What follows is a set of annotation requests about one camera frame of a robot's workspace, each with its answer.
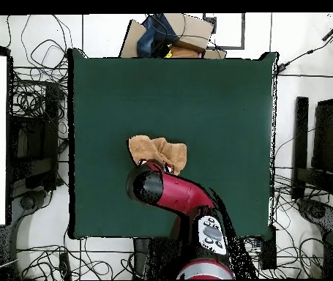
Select black wheeled stand base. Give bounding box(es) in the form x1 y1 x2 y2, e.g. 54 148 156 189
7 188 56 235

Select brown cardboard box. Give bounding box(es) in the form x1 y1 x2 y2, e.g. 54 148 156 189
162 12 215 50

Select black chair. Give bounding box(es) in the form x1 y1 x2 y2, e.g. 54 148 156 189
312 97 333 176

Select orange-brown cloth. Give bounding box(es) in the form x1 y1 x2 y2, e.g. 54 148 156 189
167 43 206 59

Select black cable with adapter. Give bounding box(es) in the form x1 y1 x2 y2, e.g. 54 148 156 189
277 20 333 74

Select black cable tangle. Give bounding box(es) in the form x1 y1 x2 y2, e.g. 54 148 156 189
236 175 326 279
6 14 73 138

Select blue jeans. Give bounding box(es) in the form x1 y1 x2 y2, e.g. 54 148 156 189
136 13 182 59

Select dark green table cloth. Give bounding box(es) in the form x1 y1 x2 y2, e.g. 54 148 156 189
67 48 279 239

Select black upright post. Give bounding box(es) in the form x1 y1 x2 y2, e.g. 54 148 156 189
291 96 310 201

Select orange terry towel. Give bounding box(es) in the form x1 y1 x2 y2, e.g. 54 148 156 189
127 134 188 176

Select black power strip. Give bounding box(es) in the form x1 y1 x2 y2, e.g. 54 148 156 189
260 226 277 271

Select black equipment stand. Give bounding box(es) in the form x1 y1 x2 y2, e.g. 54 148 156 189
7 81 64 191

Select dark-framed white board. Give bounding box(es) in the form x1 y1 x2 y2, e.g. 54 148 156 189
203 12 246 50

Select brown cardboard sheet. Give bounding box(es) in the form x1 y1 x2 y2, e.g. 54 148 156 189
119 19 147 59

